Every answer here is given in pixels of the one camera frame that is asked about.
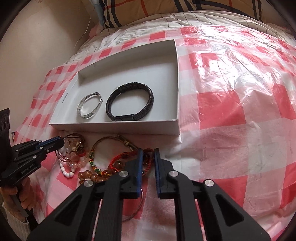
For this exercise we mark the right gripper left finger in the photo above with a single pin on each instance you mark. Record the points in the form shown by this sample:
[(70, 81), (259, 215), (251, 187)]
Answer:
[(94, 210)]

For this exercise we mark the beige plaid pillow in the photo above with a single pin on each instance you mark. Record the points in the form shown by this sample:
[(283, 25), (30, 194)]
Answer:
[(119, 13)]

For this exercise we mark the white sleeve forearm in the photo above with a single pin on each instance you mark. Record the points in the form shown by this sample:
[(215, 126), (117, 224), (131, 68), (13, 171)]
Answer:
[(21, 228)]

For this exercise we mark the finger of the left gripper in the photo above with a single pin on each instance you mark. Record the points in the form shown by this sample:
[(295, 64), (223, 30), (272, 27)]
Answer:
[(52, 144)]

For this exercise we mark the left hand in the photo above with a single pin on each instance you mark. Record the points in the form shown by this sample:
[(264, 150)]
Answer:
[(26, 195)]

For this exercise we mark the white striped bed sheet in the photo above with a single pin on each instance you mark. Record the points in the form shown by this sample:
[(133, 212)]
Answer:
[(100, 38)]

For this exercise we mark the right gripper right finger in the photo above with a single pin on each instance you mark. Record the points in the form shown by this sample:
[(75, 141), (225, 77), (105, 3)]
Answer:
[(203, 210)]

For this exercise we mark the thin red ring bangle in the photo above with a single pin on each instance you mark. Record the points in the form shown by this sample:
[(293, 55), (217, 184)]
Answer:
[(137, 209)]

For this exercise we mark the red white checkered plastic sheet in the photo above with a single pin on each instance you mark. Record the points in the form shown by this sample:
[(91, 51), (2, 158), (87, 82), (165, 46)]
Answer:
[(236, 115)]

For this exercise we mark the silver bangle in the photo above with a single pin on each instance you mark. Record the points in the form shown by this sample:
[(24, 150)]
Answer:
[(89, 105)]

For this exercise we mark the black camera module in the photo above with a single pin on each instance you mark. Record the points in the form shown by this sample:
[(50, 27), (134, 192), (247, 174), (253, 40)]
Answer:
[(4, 128)]

